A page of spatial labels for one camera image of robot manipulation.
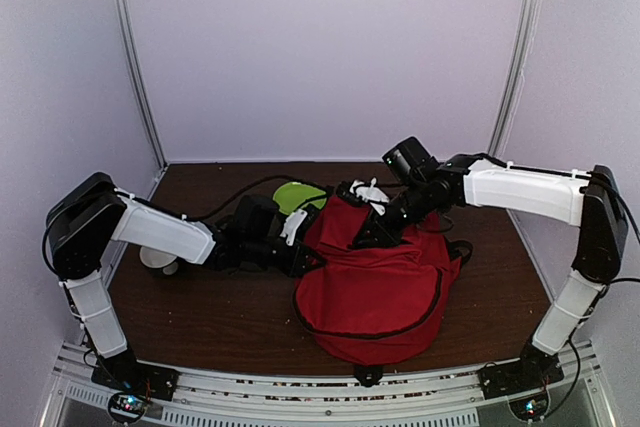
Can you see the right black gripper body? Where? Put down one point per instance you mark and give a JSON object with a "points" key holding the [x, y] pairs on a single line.
{"points": [[392, 235]]}

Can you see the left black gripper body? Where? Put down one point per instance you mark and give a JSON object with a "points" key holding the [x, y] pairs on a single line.
{"points": [[292, 268]]}

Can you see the red backpack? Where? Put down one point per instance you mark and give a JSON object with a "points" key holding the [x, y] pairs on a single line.
{"points": [[377, 306]]}

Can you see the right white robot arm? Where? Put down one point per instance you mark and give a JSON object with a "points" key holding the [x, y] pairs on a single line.
{"points": [[588, 200]]}

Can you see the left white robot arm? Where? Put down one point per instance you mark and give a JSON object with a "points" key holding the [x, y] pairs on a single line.
{"points": [[96, 213]]}

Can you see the green plate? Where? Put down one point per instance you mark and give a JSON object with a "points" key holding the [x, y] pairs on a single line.
{"points": [[291, 195]]}

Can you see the white and black bowl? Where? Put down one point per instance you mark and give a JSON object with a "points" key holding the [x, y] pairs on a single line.
{"points": [[157, 263]]}

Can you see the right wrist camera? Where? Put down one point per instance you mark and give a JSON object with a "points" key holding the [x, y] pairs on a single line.
{"points": [[358, 193]]}

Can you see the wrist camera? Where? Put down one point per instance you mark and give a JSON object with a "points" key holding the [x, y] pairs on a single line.
{"points": [[358, 193], [293, 225]]}

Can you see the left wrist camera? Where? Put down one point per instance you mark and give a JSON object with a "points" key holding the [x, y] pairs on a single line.
{"points": [[293, 225]]}

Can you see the front aluminium rail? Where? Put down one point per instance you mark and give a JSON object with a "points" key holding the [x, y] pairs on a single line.
{"points": [[445, 397]]}

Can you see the right aluminium frame post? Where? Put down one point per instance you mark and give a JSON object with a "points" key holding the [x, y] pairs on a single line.
{"points": [[525, 34]]}

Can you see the aluminium frame post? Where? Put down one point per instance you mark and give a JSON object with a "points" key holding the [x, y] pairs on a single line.
{"points": [[525, 34], [137, 82]]}

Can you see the left aluminium frame post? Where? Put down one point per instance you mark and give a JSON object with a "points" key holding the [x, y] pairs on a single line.
{"points": [[137, 82]]}

